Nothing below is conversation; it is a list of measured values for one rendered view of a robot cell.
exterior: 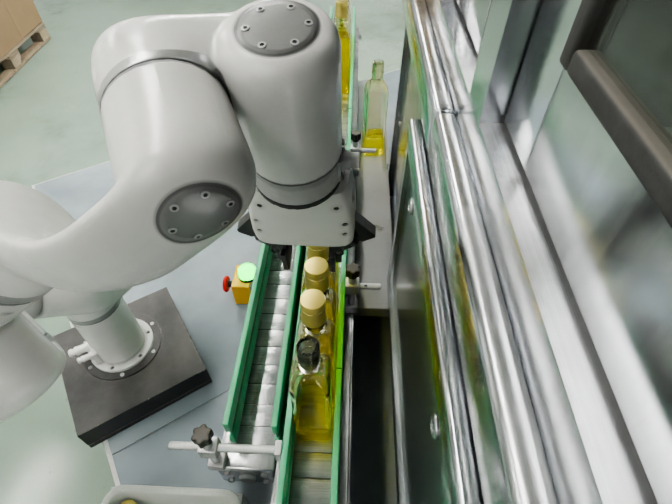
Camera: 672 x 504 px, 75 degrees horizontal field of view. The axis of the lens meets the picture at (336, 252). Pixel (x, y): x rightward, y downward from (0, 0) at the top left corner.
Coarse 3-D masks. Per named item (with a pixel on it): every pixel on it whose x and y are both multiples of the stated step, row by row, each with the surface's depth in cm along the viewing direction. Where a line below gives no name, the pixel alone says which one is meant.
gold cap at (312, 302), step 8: (304, 296) 57; (312, 296) 57; (320, 296) 57; (304, 304) 56; (312, 304) 56; (320, 304) 56; (304, 312) 57; (312, 312) 56; (320, 312) 57; (304, 320) 59; (312, 320) 58; (320, 320) 58
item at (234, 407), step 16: (256, 272) 85; (256, 288) 83; (256, 304) 83; (256, 320) 84; (256, 336) 84; (240, 352) 74; (240, 368) 72; (240, 384) 72; (240, 400) 74; (224, 416) 66; (240, 416) 73
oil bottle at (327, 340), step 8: (328, 320) 63; (304, 328) 62; (328, 328) 62; (296, 336) 63; (304, 336) 61; (312, 336) 61; (320, 336) 61; (328, 336) 62; (296, 344) 62; (320, 344) 61; (328, 344) 61; (296, 352) 62; (328, 352) 62
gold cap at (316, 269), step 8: (312, 264) 61; (320, 264) 61; (312, 272) 60; (320, 272) 60; (328, 272) 62; (312, 280) 61; (320, 280) 61; (328, 280) 63; (312, 288) 62; (320, 288) 62
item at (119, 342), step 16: (112, 320) 80; (128, 320) 84; (96, 336) 80; (112, 336) 82; (128, 336) 85; (144, 336) 92; (80, 352) 87; (96, 352) 85; (112, 352) 85; (128, 352) 87; (144, 352) 90; (112, 368) 87; (128, 368) 88
